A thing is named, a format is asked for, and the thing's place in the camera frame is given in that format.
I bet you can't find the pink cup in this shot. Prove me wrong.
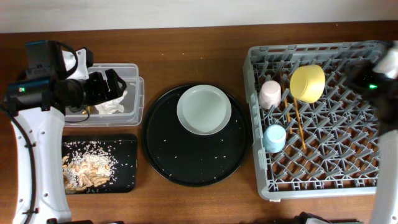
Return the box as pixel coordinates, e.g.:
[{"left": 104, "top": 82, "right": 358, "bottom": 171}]
[{"left": 258, "top": 80, "right": 282, "bottom": 110}]

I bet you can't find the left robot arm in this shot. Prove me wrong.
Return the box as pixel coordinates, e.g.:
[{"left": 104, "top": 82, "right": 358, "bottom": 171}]
[{"left": 1, "top": 40, "right": 127, "bottom": 223}]

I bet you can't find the black rectangular tray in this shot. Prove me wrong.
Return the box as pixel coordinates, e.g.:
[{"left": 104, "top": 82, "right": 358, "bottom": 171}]
[{"left": 62, "top": 134, "right": 137, "bottom": 194}]

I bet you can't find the white napkin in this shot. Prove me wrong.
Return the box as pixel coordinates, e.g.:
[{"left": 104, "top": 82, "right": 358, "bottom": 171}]
[{"left": 95, "top": 90, "right": 127, "bottom": 114}]

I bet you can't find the grey dishwasher rack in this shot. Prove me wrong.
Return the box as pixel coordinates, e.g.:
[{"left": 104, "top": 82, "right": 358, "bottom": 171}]
[{"left": 243, "top": 42, "right": 382, "bottom": 201}]

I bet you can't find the gold foil wrapper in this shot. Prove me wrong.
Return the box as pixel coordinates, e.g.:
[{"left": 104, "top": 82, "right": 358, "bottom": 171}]
[{"left": 82, "top": 106, "right": 93, "bottom": 114}]

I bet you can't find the yellow bowl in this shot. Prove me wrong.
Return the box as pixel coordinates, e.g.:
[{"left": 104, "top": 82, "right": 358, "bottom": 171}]
[{"left": 290, "top": 65, "right": 325, "bottom": 103}]

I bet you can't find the grey round plate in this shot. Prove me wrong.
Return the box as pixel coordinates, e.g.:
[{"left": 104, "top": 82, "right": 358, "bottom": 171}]
[{"left": 177, "top": 85, "right": 232, "bottom": 136}]

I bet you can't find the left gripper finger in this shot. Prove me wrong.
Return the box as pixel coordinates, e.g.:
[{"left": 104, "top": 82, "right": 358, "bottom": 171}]
[
  {"left": 106, "top": 85, "right": 126, "bottom": 101},
  {"left": 105, "top": 69, "right": 127, "bottom": 90}
]

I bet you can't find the food scraps and rice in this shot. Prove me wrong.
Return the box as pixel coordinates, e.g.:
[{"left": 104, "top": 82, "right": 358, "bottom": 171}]
[{"left": 62, "top": 141, "right": 119, "bottom": 194}]

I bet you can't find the blue cup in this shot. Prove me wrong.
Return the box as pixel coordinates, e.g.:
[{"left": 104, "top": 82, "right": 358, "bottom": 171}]
[{"left": 263, "top": 124, "right": 286, "bottom": 153}]

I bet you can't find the clear plastic waste bin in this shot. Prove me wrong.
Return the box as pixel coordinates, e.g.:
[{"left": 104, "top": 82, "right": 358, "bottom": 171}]
[{"left": 65, "top": 63, "right": 144, "bottom": 127}]

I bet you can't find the wooden chopstick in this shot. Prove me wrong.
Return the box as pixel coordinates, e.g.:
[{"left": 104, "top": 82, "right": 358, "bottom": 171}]
[
  {"left": 293, "top": 97, "right": 307, "bottom": 150},
  {"left": 279, "top": 72, "right": 293, "bottom": 134}
]

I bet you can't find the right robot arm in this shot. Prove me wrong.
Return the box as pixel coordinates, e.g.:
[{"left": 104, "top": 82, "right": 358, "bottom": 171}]
[{"left": 345, "top": 40, "right": 397, "bottom": 224}]

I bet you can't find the round black serving tray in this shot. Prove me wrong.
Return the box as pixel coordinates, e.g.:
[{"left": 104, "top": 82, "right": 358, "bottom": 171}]
[{"left": 141, "top": 84, "right": 252, "bottom": 187}]

